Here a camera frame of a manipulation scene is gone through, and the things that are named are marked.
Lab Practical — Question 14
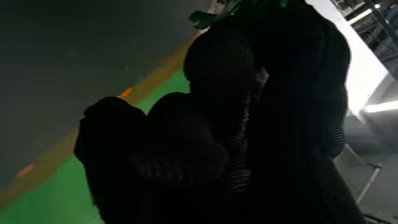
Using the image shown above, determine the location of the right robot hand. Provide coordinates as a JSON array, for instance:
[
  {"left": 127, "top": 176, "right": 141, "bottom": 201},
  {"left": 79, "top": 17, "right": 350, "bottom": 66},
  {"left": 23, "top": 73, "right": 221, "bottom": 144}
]
[{"left": 73, "top": 0, "right": 368, "bottom": 224}]

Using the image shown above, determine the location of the white sheet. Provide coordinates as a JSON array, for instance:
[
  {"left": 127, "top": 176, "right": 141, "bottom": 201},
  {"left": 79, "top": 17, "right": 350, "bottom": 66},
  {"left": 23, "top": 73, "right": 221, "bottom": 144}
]
[{"left": 0, "top": 0, "right": 215, "bottom": 198}]

